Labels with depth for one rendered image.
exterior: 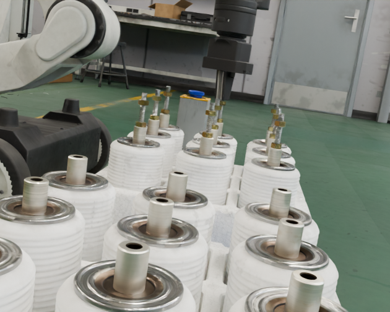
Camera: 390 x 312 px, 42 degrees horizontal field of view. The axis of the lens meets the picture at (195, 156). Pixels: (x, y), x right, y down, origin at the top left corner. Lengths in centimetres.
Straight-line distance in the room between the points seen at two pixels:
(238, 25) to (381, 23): 508
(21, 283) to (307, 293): 19
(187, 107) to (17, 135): 41
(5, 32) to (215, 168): 381
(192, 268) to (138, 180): 43
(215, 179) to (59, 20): 55
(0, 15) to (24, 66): 329
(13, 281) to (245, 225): 27
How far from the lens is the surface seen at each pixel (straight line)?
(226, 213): 82
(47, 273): 47
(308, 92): 597
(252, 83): 597
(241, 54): 106
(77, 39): 118
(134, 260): 34
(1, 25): 450
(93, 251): 59
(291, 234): 45
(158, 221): 46
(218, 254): 63
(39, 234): 46
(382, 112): 600
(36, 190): 48
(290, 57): 596
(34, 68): 124
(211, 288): 55
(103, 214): 58
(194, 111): 125
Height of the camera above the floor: 41
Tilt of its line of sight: 11 degrees down
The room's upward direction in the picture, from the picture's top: 8 degrees clockwise
